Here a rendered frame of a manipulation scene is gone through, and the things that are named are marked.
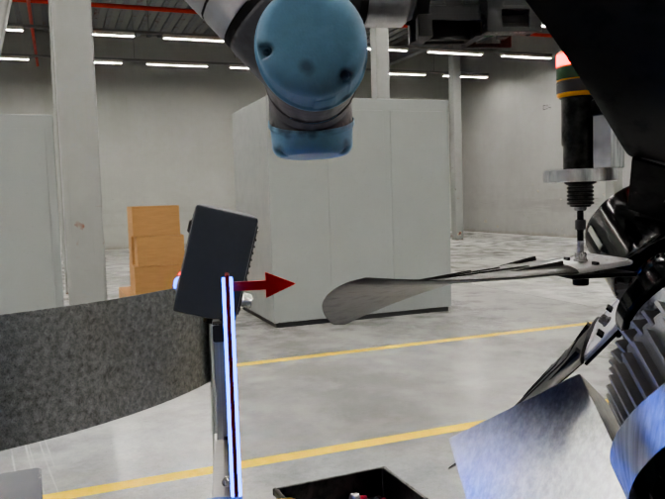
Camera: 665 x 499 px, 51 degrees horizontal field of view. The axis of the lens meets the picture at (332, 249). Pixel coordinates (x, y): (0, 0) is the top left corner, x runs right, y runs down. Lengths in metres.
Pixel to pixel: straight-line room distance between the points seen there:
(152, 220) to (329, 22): 8.22
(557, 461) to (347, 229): 6.41
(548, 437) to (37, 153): 6.08
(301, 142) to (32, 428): 1.85
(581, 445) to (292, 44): 0.44
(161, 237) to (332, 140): 8.10
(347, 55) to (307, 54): 0.03
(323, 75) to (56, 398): 1.98
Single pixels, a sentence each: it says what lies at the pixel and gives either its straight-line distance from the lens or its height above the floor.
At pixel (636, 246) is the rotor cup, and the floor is 1.20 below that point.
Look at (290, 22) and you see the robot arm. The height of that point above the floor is 1.37.
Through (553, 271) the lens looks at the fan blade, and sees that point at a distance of 0.67.
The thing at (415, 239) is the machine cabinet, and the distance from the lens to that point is 7.37.
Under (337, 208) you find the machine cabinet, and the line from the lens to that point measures 7.00.
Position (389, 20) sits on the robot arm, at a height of 1.42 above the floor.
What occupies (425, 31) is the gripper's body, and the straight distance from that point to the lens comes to 0.67.
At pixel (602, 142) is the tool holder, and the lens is 0.71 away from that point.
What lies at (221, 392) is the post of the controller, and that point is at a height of 0.94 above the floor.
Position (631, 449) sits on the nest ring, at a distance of 0.62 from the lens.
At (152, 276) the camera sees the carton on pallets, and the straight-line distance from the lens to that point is 8.72.
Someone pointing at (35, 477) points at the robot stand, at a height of 1.00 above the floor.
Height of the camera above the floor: 1.26
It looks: 4 degrees down
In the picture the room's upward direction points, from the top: 2 degrees counter-clockwise
